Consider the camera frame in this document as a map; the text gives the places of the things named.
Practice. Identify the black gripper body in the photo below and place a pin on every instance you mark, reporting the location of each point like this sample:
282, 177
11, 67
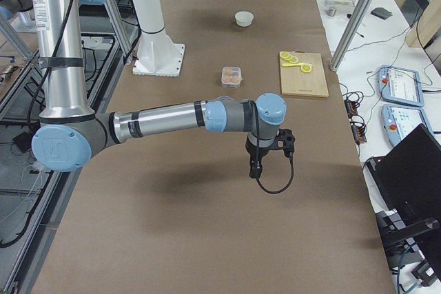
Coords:
260, 153

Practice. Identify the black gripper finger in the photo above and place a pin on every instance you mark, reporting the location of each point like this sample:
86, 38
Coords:
259, 171
253, 172

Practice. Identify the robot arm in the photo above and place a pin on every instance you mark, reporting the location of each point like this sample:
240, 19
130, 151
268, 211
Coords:
71, 132

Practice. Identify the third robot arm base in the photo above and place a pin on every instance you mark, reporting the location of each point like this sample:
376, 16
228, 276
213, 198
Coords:
20, 15

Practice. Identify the clear plastic egg box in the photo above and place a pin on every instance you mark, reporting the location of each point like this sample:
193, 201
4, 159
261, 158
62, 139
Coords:
237, 72

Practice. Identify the wooden cutting board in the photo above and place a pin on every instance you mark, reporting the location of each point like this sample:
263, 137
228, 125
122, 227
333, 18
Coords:
294, 82

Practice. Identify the lemon slice by knife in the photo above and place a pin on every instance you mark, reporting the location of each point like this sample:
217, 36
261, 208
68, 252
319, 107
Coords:
306, 67

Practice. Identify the yellow plastic knife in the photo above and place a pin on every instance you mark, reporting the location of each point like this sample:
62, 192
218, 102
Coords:
295, 64

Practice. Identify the lemon slice upper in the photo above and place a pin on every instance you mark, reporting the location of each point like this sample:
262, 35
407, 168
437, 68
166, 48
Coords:
293, 59

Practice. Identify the lemon slice lower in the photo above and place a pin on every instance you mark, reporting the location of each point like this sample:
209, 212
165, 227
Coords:
282, 54

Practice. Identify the white bowl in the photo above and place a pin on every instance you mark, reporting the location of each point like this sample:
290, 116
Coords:
244, 19

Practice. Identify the teach pendant near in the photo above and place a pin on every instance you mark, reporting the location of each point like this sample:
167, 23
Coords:
399, 121

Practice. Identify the teach pendant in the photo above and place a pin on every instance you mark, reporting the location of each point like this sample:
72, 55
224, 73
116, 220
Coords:
399, 121
400, 85

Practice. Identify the metal cup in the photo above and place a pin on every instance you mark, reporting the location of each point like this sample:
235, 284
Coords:
331, 11

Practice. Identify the teach pendant far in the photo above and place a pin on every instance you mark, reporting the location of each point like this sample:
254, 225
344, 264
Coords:
400, 85

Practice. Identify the small black square device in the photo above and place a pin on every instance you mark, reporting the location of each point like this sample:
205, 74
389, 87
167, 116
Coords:
381, 13

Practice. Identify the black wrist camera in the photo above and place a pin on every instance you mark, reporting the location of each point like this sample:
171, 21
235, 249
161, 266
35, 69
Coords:
285, 141

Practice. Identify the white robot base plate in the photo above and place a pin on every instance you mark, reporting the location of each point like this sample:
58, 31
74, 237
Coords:
154, 62

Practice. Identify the aluminium side frame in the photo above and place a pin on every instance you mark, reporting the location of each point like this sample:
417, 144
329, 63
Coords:
34, 200

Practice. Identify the aluminium frame post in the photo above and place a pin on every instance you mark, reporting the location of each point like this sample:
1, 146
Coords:
349, 33

